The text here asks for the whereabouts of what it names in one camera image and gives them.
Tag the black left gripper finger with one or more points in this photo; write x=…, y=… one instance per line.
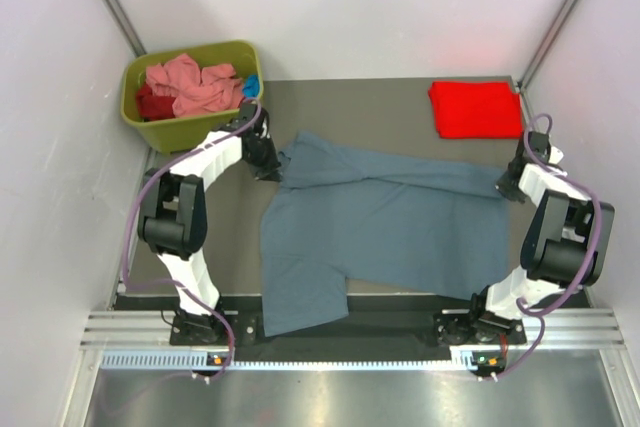
x=276, y=175
x=261, y=174

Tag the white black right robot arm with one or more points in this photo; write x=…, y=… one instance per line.
x=563, y=251

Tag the olive green plastic bin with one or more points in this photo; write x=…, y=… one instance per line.
x=178, y=134

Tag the blue-grey t-shirt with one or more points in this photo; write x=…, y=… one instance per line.
x=342, y=213

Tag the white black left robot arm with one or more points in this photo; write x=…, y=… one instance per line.
x=173, y=222

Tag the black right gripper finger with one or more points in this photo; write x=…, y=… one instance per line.
x=514, y=194
x=503, y=185

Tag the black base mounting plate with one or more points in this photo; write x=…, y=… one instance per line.
x=414, y=322

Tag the dark red t-shirt in bin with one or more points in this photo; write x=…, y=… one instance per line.
x=153, y=107

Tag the aluminium extrusion rail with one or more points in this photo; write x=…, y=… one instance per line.
x=566, y=329

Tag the folded red t-shirt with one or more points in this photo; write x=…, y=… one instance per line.
x=484, y=110

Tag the pink t-shirt in bin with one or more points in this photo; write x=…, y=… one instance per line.
x=195, y=90

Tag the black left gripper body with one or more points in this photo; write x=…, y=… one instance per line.
x=264, y=154

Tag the bright blue t-shirt in bin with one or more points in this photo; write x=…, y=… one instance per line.
x=252, y=87

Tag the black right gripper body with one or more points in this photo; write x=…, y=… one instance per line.
x=512, y=183

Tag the right corner aluminium post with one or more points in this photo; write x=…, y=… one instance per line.
x=549, y=38

